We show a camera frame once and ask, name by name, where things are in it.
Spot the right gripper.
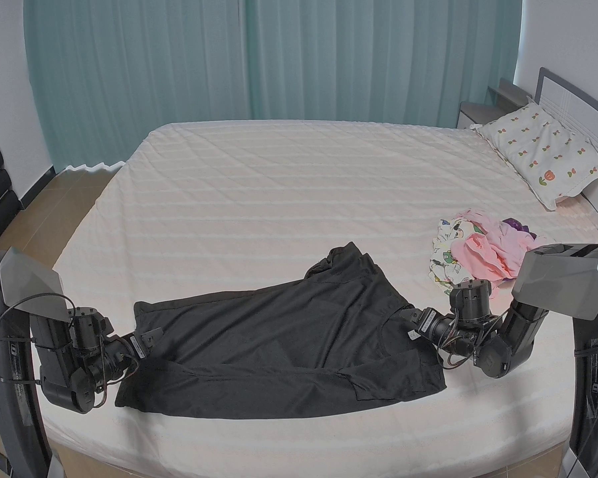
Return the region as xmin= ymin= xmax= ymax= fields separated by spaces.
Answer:
xmin=414 ymin=307 xmax=452 ymax=344

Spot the blue-green curtain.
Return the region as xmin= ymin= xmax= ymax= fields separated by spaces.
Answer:
xmin=24 ymin=0 xmax=524 ymax=173

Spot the purple garment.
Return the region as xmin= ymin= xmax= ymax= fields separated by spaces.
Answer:
xmin=501 ymin=217 xmax=534 ymax=238

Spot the black cable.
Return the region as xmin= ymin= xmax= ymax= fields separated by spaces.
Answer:
xmin=0 ymin=292 xmax=78 ymax=382
xmin=441 ymin=344 xmax=476 ymax=371

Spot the bed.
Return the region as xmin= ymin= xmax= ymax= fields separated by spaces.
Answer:
xmin=30 ymin=66 xmax=598 ymax=472

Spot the white printed garment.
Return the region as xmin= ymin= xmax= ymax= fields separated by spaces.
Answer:
xmin=431 ymin=217 xmax=471 ymax=295

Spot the pink garment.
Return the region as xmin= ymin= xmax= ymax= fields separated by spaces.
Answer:
xmin=451 ymin=208 xmax=549 ymax=300

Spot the grey white bedside table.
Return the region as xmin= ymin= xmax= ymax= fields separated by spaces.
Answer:
xmin=458 ymin=78 xmax=534 ymax=129

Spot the white printed pillow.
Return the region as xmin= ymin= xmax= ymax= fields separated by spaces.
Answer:
xmin=471 ymin=102 xmax=598 ymax=212

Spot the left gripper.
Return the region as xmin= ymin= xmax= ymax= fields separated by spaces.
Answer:
xmin=114 ymin=327 xmax=164 ymax=368

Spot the black T-shirt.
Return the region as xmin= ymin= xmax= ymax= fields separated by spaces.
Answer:
xmin=115 ymin=241 xmax=448 ymax=419

